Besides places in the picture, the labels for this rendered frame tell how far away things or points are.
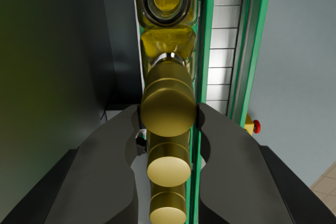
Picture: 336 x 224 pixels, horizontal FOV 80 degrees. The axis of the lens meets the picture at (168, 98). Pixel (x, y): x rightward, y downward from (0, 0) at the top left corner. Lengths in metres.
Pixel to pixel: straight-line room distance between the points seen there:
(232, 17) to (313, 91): 0.39
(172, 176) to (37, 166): 0.13
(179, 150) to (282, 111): 0.57
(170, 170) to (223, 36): 0.30
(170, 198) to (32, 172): 0.12
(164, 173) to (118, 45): 0.43
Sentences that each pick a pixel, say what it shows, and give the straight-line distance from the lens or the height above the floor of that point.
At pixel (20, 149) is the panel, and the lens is 0.21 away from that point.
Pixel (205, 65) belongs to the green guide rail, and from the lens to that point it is 0.33.
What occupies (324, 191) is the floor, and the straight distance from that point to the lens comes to 2.58.
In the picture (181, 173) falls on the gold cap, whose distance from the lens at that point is 0.16.
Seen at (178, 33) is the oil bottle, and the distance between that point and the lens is 0.20.
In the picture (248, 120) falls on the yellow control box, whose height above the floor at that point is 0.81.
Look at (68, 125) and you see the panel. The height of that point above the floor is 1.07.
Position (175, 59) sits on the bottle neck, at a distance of 0.17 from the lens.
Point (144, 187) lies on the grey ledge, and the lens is 0.64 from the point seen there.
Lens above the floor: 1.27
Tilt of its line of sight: 61 degrees down
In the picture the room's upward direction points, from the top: 179 degrees counter-clockwise
